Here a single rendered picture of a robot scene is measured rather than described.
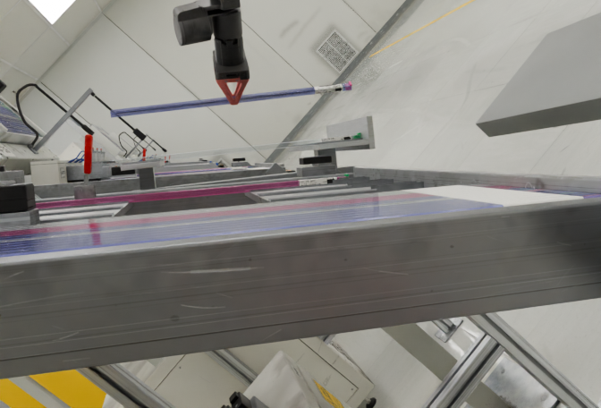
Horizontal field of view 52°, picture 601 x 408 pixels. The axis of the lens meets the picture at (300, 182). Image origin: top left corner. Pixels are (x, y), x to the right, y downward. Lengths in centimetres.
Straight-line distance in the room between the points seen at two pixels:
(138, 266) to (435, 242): 17
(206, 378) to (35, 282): 157
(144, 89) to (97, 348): 817
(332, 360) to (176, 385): 47
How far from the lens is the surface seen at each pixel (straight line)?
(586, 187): 50
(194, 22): 119
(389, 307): 37
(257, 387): 108
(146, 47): 857
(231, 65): 124
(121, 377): 111
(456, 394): 124
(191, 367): 189
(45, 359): 36
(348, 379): 198
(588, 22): 121
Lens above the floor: 96
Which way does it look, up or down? 10 degrees down
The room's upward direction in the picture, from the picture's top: 48 degrees counter-clockwise
